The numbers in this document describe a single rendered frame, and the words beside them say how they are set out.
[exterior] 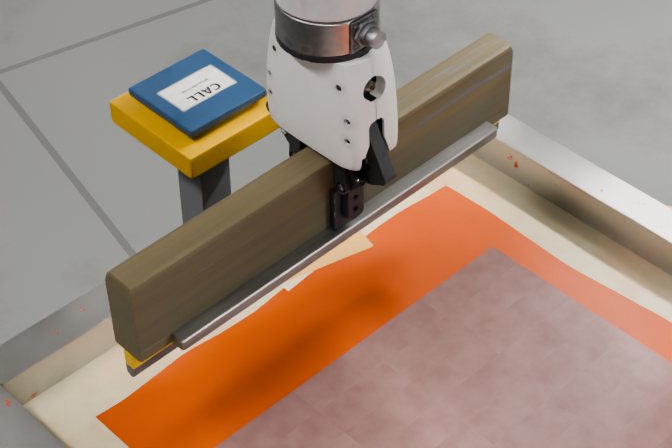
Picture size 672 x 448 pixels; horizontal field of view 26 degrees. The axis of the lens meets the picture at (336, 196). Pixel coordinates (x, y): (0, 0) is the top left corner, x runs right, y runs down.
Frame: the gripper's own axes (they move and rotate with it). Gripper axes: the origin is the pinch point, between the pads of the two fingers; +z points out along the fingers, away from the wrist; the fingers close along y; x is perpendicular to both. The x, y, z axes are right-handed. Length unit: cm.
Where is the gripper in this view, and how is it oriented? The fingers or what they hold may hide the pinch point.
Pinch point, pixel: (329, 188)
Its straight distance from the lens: 114.4
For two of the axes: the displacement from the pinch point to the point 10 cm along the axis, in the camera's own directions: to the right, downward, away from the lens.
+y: -7.0, -4.7, 5.4
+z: 0.1, 7.5, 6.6
